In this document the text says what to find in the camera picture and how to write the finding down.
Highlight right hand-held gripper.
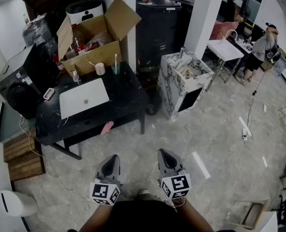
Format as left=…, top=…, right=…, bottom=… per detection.
left=158, top=148, right=192, bottom=200

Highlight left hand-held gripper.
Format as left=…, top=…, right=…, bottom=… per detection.
left=89, top=154, right=122, bottom=206

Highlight cream cup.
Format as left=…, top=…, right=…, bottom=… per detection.
left=95, top=62, right=106, bottom=76

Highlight person's left forearm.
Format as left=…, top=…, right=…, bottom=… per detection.
left=79, top=201, right=114, bottom=232

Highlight person's right forearm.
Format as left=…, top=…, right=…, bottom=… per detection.
left=173, top=197, right=215, bottom=232

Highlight pink cloth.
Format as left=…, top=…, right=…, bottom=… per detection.
left=101, top=121, right=115, bottom=135

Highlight person's black shirt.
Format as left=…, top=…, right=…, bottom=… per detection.
left=101, top=199, right=182, bottom=232

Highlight white sink basin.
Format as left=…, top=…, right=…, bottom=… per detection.
left=59, top=78, right=110, bottom=120

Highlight white marble vanity cabinet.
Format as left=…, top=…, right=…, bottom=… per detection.
left=157, top=52, right=215, bottom=120

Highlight black marble vanity table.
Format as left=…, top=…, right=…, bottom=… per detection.
left=35, top=61, right=150, bottom=160

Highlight wooden steps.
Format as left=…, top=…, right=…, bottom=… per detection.
left=2, top=128, right=46, bottom=182

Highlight white toilet dark stripe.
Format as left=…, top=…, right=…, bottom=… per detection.
left=0, top=189, right=38, bottom=218

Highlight open cardboard box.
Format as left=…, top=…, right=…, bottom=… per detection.
left=56, top=0, right=142, bottom=77

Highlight red fire extinguisher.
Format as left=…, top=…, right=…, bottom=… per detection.
left=52, top=53, right=66, bottom=74

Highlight black washing machine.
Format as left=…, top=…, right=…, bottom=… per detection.
left=0, top=43, right=61, bottom=120

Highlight white sink stand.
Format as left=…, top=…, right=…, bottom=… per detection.
left=207, top=39, right=244, bottom=91

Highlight clear bottle red label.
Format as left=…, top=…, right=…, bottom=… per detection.
left=70, top=29, right=86, bottom=59

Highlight large black machine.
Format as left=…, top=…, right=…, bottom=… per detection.
left=135, top=0, right=182, bottom=69

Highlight white curved faucet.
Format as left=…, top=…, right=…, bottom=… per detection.
left=226, top=29, right=238, bottom=41

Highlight plastic-wrapped black appliance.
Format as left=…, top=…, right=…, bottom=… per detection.
left=22, top=13, right=59, bottom=58

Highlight white toilet black lid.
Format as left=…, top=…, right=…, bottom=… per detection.
left=65, top=0, right=105, bottom=26

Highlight white floor cable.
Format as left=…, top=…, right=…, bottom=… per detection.
left=18, top=116, right=93, bottom=212

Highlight cardboard frame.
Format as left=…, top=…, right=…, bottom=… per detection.
left=226, top=199, right=271, bottom=231

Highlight black floor cable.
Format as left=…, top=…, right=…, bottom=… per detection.
left=247, top=57, right=278, bottom=130

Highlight clear bottle red handle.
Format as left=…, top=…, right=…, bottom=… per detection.
left=86, top=31, right=114, bottom=53

